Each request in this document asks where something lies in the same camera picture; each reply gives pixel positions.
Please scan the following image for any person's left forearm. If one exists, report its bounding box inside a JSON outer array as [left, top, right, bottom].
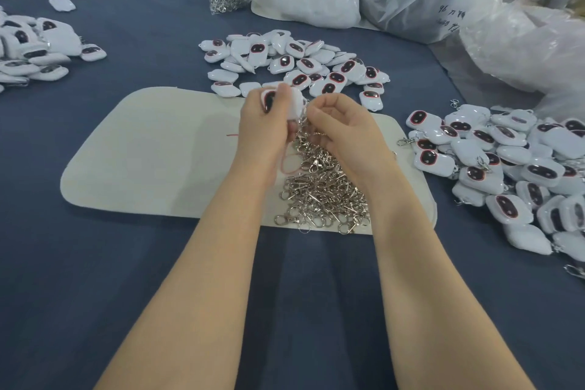
[[94, 173, 280, 390]]

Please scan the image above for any white fob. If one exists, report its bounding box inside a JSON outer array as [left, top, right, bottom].
[[260, 85, 307, 123]]

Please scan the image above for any crumpled clear plastic bag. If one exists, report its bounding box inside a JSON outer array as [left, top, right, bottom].
[[459, 0, 585, 121]]

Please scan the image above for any cream felt work mat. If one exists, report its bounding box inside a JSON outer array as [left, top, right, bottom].
[[60, 86, 438, 236]]

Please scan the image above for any pile of finished fobs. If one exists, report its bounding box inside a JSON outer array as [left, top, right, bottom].
[[397, 102, 585, 278]]

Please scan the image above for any pile of metal clasps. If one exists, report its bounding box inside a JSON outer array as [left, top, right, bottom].
[[274, 120, 373, 235]]

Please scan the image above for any person's right hand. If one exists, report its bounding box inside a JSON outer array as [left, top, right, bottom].
[[305, 93, 400, 205]]

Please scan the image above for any person's right forearm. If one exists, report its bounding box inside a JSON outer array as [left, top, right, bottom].
[[367, 186, 541, 390]]

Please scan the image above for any person's left hand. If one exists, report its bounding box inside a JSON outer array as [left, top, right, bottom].
[[230, 83, 299, 182]]

